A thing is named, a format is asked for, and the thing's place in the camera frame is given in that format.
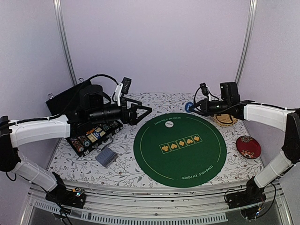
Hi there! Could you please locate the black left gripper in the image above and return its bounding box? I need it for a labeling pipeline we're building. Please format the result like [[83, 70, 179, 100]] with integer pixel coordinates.
[[89, 97, 152, 125]]

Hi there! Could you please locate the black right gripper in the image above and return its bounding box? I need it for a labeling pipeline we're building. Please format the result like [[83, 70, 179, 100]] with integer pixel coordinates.
[[190, 98, 231, 117]]

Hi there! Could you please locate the blue small blind button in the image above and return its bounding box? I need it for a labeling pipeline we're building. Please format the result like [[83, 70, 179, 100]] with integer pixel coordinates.
[[185, 102, 194, 113]]

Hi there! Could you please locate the white dealer button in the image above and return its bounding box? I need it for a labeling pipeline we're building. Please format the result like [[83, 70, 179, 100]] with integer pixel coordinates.
[[165, 121, 174, 128]]

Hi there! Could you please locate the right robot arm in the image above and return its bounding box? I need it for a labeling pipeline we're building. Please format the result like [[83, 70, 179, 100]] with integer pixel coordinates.
[[185, 82, 300, 204]]

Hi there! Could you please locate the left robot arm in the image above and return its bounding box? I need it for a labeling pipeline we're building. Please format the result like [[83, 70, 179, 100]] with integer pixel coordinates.
[[0, 74, 152, 203]]

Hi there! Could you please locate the round woven bamboo tray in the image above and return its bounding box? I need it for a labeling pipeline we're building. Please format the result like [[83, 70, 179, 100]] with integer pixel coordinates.
[[212, 114, 238, 127]]

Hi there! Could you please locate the poker chip row right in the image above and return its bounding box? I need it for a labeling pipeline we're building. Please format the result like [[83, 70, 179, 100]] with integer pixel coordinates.
[[100, 121, 119, 131]]

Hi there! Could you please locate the poker chip row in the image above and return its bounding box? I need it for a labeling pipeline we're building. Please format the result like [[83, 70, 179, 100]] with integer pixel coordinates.
[[77, 135, 91, 147], [100, 121, 119, 131], [70, 138, 84, 152]]

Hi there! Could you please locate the blue playing card deck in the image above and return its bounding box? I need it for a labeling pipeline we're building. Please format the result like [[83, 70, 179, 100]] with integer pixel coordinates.
[[87, 128, 106, 143]]

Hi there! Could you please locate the round green poker mat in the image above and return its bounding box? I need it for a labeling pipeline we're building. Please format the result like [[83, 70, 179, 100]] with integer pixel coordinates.
[[133, 113, 227, 188]]

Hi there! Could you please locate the grey card stack holder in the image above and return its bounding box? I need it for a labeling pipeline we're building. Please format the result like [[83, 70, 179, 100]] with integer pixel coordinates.
[[96, 148, 118, 167]]

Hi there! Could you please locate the poker chip row middle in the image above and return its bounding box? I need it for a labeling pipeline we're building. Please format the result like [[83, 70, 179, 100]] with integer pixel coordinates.
[[77, 135, 91, 147]]

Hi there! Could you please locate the red floral round box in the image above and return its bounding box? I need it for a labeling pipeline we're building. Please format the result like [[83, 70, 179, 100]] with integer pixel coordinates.
[[236, 135, 262, 159]]

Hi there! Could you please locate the poker chip row left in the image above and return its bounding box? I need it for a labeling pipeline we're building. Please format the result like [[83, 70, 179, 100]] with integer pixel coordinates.
[[70, 138, 84, 152]]

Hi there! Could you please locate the black poker chip case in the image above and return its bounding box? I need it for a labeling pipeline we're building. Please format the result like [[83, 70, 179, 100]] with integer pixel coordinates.
[[46, 81, 123, 157]]

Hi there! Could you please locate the floral patterned tablecloth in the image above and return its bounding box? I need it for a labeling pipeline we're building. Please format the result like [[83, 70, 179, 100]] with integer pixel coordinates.
[[48, 93, 263, 188]]

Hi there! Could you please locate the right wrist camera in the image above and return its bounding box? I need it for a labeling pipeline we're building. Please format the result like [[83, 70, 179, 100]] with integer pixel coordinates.
[[199, 82, 212, 101]]

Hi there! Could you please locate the aluminium front rail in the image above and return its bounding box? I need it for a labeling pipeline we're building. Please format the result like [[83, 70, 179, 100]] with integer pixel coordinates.
[[20, 181, 293, 225]]

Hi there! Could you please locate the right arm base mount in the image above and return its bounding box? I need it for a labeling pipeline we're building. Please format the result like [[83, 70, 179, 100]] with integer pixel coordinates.
[[224, 188, 267, 209]]

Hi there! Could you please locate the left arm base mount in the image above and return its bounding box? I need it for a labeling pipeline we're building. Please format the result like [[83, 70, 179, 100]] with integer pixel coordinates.
[[45, 186, 86, 209]]

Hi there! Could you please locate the right aluminium frame post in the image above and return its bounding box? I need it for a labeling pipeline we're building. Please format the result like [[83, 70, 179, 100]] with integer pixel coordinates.
[[235, 0, 257, 85]]

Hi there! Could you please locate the aluminium frame post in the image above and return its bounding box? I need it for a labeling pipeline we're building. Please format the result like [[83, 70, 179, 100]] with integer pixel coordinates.
[[235, 0, 257, 85], [53, 0, 77, 86]]

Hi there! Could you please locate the left aluminium frame post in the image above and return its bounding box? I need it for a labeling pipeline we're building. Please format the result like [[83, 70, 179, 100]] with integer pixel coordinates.
[[53, 0, 77, 86]]

